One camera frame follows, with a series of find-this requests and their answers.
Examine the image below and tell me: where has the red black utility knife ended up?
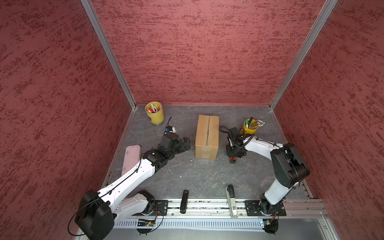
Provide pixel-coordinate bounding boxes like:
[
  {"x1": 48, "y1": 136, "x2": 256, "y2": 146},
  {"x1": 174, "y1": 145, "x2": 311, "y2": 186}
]
[{"x1": 230, "y1": 157, "x2": 237, "y2": 164}]

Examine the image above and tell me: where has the brown cardboard express box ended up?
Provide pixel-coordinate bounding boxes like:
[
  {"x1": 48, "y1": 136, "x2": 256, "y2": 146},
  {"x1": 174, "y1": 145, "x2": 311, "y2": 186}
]
[{"x1": 195, "y1": 115, "x2": 219, "y2": 160}]

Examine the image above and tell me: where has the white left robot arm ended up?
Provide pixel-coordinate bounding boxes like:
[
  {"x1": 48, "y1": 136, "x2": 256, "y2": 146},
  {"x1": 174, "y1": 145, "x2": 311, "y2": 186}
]
[{"x1": 71, "y1": 132, "x2": 191, "y2": 240}]

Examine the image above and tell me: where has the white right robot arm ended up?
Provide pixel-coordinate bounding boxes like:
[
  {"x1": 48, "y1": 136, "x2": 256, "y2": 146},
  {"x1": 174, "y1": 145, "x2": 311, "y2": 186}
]
[{"x1": 219, "y1": 126, "x2": 310, "y2": 216}]

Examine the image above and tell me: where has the yellow pencil cup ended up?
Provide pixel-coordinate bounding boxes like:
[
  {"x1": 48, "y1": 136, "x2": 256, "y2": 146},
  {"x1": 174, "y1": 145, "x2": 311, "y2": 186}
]
[{"x1": 241, "y1": 119, "x2": 259, "y2": 134}]

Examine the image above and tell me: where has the coloured pencils bundle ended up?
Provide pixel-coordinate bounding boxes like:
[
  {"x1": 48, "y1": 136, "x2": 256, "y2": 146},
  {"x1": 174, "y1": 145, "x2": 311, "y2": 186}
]
[{"x1": 250, "y1": 120, "x2": 265, "y2": 129}]

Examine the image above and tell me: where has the yellow-green pen holder cup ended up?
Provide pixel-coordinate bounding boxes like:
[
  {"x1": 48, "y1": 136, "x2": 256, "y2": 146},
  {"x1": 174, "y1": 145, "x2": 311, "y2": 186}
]
[{"x1": 145, "y1": 102, "x2": 165, "y2": 125}]

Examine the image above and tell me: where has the pink flat case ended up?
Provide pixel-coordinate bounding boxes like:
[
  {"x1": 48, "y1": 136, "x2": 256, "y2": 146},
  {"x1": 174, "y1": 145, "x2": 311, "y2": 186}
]
[{"x1": 122, "y1": 145, "x2": 141, "y2": 176}]

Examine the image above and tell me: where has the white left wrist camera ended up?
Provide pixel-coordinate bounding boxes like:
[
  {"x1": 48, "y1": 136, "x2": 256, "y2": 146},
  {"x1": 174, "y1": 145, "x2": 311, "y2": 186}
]
[{"x1": 165, "y1": 126, "x2": 176, "y2": 134}]

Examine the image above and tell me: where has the silver latch with black handle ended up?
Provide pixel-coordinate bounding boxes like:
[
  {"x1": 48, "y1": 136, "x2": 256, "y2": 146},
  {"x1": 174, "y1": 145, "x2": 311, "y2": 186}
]
[{"x1": 226, "y1": 185, "x2": 238, "y2": 219}]

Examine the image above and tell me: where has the black handle on rail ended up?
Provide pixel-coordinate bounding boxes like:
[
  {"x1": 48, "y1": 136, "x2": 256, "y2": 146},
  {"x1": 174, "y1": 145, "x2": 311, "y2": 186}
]
[{"x1": 180, "y1": 190, "x2": 189, "y2": 214}]

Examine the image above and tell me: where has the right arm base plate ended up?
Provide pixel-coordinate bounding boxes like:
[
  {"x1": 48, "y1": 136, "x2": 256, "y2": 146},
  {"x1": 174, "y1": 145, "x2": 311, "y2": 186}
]
[{"x1": 245, "y1": 200, "x2": 287, "y2": 217}]

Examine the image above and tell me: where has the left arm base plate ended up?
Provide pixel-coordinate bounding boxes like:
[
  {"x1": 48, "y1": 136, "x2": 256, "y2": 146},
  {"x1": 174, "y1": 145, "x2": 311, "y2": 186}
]
[{"x1": 134, "y1": 200, "x2": 169, "y2": 216}]

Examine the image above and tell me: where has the aluminium front rail frame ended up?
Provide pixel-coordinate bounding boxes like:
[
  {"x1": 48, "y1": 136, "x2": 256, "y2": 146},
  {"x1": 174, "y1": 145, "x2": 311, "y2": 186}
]
[{"x1": 73, "y1": 196, "x2": 341, "y2": 240}]

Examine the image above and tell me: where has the right circuit board with wires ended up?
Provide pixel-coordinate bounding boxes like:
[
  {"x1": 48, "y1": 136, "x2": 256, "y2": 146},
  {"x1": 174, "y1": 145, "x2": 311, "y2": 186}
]
[{"x1": 263, "y1": 219, "x2": 279, "y2": 235}]

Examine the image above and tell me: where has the circuit board with wires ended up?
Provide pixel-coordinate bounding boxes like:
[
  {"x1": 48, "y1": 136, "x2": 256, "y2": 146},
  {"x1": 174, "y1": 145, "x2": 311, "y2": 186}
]
[
  {"x1": 136, "y1": 219, "x2": 157, "y2": 235},
  {"x1": 263, "y1": 219, "x2": 279, "y2": 235}
]

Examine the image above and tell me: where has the left circuit board with wires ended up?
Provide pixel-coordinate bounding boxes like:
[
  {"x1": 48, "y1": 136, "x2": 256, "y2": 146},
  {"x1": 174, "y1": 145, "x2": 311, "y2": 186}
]
[{"x1": 136, "y1": 219, "x2": 157, "y2": 235}]

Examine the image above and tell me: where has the aluminium corner post left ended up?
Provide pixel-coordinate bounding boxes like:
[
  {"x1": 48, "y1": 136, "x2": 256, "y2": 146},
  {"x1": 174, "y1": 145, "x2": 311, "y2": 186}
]
[{"x1": 81, "y1": 0, "x2": 137, "y2": 111}]

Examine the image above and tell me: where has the aluminium corner post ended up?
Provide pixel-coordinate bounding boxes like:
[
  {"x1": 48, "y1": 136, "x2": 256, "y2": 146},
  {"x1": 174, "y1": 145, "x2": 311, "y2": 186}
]
[
  {"x1": 269, "y1": 0, "x2": 338, "y2": 112},
  {"x1": 81, "y1": 0, "x2": 137, "y2": 111}
]

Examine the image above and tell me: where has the aluminium corner post right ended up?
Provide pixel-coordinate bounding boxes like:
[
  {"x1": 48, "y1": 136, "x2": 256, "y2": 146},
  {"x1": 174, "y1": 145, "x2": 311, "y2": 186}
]
[{"x1": 269, "y1": 0, "x2": 338, "y2": 112}]

